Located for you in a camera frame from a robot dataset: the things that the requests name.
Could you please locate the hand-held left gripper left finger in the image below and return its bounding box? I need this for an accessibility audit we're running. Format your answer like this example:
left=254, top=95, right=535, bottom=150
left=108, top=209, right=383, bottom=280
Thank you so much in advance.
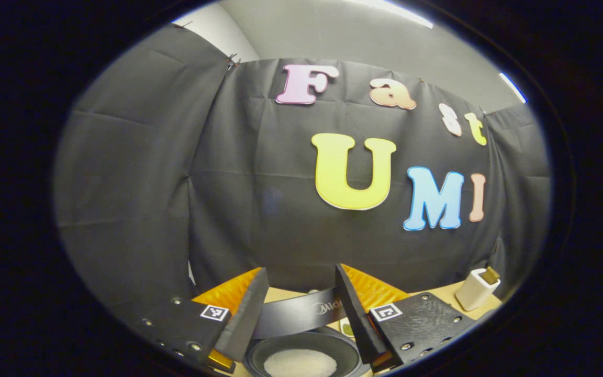
left=139, top=267, right=271, bottom=375

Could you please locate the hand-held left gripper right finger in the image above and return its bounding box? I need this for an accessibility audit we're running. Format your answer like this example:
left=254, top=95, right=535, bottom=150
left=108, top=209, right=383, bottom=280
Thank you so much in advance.
left=334, top=263, right=477, bottom=373

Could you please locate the black silver rice cooker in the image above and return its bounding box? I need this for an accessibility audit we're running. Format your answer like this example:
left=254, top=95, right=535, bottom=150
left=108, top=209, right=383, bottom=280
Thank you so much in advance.
left=242, top=287, right=373, bottom=377

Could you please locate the white rice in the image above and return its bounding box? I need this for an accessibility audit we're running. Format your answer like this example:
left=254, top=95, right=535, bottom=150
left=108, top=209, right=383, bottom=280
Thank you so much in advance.
left=263, top=349, right=338, bottom=377

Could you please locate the white toaster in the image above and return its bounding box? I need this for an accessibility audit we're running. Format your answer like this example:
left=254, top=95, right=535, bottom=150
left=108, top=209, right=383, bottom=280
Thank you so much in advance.
left=455, top=268, right=501, bottom=312

